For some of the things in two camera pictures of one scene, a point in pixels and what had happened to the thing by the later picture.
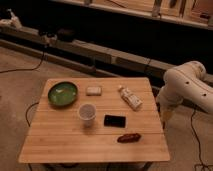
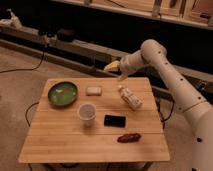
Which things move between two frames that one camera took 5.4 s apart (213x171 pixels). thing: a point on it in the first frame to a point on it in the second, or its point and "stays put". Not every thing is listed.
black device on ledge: x=66 y=35 stays put
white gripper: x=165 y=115 to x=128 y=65
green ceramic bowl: x=62 y=94 stays put
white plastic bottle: x=133 y=100 stays put
